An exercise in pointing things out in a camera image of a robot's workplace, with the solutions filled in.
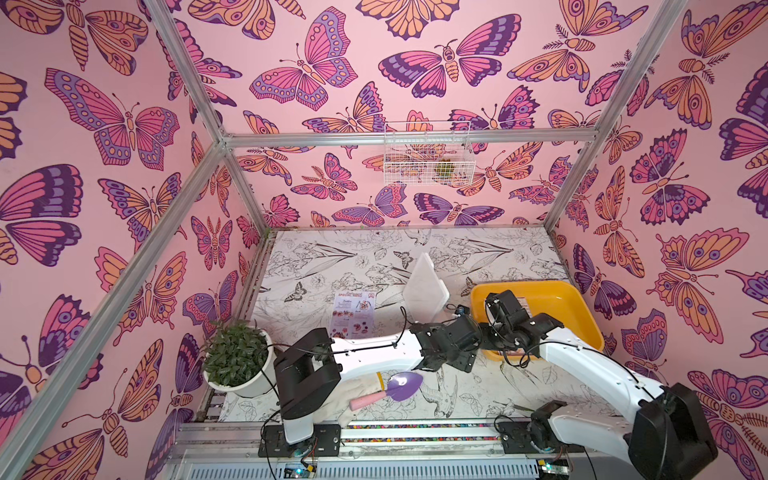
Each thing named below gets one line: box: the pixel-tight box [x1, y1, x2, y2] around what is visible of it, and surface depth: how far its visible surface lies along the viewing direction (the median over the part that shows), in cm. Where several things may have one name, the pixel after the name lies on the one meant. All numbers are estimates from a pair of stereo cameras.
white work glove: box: [313, 372, 381, 426], surface depth 81 cm
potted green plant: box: [203, 319, 277, 397], surface depth 73 cm
